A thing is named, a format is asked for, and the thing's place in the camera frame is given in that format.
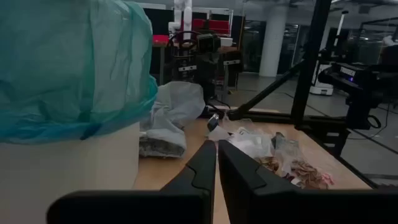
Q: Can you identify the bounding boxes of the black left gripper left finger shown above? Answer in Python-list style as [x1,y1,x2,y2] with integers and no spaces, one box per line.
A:
[46,139,218,224]

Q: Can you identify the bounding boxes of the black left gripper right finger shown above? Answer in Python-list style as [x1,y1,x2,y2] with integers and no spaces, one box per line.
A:
[218,139,398,224]

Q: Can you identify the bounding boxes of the pink paper scrap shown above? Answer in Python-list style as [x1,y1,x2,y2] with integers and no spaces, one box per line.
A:
[321,172,335,187]

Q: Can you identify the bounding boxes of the teal plastic trash bag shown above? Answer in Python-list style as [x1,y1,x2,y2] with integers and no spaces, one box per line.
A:
[0,0,159,144]

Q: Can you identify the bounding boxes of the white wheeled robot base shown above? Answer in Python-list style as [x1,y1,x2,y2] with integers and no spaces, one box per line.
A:
[309,63,335,96]

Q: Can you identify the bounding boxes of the white plastic trash bin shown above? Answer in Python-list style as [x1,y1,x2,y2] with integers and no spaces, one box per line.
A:
[0,123,141,224]

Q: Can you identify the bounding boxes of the red storage bins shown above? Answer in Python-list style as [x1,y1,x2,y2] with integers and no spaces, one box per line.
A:
[192,18,231,35]

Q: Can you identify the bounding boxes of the metal-legged workbench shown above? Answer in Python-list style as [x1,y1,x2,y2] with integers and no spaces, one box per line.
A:
[152,40,243,94]

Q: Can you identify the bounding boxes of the red box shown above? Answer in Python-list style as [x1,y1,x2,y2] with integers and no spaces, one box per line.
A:
[152,34,170,44]

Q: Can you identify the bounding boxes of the white round pillar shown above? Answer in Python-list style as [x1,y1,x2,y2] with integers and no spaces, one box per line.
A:
[259,4,289,78]

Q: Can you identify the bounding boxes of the grey crumpled cloth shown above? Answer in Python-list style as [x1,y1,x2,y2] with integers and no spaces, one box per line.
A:
[139,81,206,159]

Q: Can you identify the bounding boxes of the black aluminium frame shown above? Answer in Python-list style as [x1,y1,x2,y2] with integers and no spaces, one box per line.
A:
[228,0,398,189]

